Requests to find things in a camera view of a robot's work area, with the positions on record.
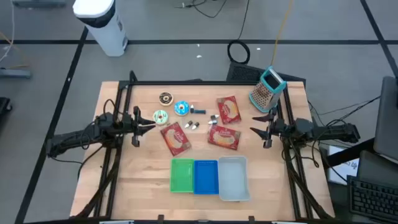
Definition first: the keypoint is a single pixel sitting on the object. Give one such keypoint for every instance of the mint green frosted toy donut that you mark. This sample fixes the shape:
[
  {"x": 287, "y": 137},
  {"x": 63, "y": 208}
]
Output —
[{"x": 157, "y": 118}]

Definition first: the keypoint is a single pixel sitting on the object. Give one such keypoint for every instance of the blue frosted toy donut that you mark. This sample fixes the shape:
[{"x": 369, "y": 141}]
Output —
[{"x": 177, "y": 107}]

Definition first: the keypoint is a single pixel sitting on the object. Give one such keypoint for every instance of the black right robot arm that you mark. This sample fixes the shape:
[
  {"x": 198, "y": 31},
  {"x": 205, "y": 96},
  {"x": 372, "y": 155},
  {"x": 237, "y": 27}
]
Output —
[{"x": 329, "y": 132}]

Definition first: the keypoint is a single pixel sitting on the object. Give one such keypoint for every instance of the black perforated mat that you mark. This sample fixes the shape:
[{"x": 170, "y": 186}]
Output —
[{"x": 242, "y": 73}]

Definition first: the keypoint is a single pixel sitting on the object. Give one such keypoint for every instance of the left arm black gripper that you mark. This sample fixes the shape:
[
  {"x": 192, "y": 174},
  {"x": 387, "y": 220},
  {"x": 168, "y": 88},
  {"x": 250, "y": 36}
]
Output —
[{"x": 135, "y": 126}]

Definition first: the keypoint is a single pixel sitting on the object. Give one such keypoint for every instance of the chocolate frosted toy donut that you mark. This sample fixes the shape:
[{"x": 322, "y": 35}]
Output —
[{"x": 162, "y": 98}]

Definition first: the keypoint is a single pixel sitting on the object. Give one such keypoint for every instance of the red cracker packet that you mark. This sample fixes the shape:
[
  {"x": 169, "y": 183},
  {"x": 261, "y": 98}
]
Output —
[
  {"x": 175, "y": 139},
  {"x": 224, "y": 137},
  {"x": 229, "y": 109}
]

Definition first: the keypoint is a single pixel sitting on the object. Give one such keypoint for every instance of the teal metal box grater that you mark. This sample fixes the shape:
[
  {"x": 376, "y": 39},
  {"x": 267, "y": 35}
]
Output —
[{"x": 264, "y": 96}]

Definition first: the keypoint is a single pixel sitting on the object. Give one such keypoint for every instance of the grey floor stand base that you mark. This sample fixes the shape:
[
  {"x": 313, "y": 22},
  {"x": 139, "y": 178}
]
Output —
[
  {"x": 15, "y": 73},
  {"x": 37, "y": 3}
]

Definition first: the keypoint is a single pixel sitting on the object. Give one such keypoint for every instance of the dark blue small tube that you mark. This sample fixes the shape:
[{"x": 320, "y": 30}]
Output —
[{"x": 200, "y": 111}]

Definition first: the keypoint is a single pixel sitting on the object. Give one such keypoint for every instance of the small dark white-capped bottle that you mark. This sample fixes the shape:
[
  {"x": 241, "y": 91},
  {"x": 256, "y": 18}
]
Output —
[
  {"x": 213, "y": 122},
  {"x": 195, "y": 125},
  {"x": 214, "y": 117},
  {"x": 188, "y": 124},
  {"x": 192, "y": 109}
]

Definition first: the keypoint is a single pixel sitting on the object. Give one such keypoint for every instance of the black aluminium table frame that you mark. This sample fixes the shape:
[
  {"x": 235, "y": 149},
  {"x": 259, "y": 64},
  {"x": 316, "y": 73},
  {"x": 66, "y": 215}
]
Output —
[{"x": 202, "y": 83}]

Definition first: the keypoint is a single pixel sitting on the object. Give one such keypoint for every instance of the white trash can black bag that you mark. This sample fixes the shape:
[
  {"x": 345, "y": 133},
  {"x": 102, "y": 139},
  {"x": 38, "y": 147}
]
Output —
[{"x": 105, "y": 34}]

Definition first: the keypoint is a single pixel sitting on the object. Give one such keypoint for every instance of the green plastic slotted basket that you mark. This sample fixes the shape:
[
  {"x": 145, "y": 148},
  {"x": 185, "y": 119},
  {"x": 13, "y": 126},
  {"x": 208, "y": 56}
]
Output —
[{"x": 182, "y": 175}]

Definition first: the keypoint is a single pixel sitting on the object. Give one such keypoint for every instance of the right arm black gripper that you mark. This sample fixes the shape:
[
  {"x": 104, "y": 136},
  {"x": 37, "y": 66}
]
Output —
[{"x": 275, "y": 129}]

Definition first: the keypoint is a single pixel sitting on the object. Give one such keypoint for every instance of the grey laptop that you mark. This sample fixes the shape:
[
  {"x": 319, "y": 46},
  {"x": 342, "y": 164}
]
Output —
[{"x": 379, "y": 171}]

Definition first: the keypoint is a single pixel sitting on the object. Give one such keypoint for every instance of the blue plastic slotted basket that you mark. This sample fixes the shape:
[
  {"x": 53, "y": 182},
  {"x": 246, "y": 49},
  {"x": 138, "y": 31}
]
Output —
[{"x": 206, "y": 177}]

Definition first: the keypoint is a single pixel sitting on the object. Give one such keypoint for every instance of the black floor object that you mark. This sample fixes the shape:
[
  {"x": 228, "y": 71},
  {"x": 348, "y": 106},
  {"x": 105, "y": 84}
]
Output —
[{"x": 3, "y": 107}]

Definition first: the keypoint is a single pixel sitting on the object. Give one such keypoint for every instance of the grey plastic bin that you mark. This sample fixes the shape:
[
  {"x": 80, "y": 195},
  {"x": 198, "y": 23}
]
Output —
[{"x": 233, "y": 179}]

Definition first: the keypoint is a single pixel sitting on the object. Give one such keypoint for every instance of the white paper sheet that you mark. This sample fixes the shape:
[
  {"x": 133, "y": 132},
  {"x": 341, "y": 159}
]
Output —
[{"x": 342, "y": 171}]

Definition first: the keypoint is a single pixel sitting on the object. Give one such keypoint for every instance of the black computer keyboard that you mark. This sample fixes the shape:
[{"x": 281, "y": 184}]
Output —
[{"x": 373, "y": 199}]

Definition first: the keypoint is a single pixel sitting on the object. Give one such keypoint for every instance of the grey monitor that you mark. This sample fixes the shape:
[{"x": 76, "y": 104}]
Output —
[{"x": 387, "y": 124}]

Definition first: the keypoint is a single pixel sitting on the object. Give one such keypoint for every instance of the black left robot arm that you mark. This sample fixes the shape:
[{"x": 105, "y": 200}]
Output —
[{"x": 71, "y": 140}]

